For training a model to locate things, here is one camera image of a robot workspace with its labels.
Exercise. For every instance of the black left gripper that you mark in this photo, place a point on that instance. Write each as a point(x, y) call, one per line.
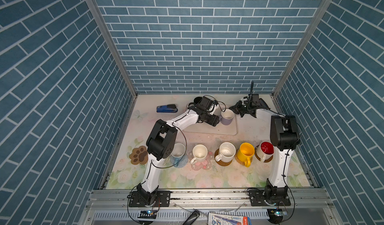
point(213, 120)

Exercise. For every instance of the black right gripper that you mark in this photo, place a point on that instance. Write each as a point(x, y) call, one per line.
point(235, 108)

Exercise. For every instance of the black mug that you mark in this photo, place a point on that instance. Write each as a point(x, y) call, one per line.
point(195, 102)

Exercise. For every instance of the beige serving tray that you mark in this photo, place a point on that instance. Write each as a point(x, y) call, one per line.
point(219, 129)

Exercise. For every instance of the lavender mug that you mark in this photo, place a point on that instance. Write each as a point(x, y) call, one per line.
point(227, 117)

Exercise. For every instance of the white mug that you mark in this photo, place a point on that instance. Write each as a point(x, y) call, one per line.
point(200, 153)
point(226, 153)

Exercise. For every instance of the yellow mug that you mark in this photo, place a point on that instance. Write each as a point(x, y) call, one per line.
point(246, 152)

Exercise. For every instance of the light blue patterned mug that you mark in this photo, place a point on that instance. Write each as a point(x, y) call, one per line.
point(179, 150)

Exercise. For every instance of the red interior mug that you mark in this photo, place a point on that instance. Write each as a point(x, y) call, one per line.
point(267, 147)

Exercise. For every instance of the pink flower coaster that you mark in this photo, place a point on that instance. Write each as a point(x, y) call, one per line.
point(204, 165)

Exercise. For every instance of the grey blue woven coaster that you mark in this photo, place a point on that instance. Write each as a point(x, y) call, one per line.
point(179, 162)

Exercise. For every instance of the dark brown round coaster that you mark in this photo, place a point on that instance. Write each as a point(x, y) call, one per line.
point(262, 156)

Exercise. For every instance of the cork woven coaster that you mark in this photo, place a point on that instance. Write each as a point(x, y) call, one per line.
point(238, 160)

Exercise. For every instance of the paw print coaster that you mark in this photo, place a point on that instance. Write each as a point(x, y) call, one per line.
point(139, 156)

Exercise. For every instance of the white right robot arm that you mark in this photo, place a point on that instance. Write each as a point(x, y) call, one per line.
point(284, 137)

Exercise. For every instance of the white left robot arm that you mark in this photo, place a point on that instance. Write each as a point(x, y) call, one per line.
point(161, 143)

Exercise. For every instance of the blue black stapler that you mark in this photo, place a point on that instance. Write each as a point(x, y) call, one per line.
point(169, 108)

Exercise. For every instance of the printed paper package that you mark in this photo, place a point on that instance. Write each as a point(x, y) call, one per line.
point(219, 219)

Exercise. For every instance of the black remote handle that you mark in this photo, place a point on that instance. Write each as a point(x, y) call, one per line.
point(192, 218)

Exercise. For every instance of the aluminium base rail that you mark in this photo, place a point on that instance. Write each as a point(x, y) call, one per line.
point(309, 206)

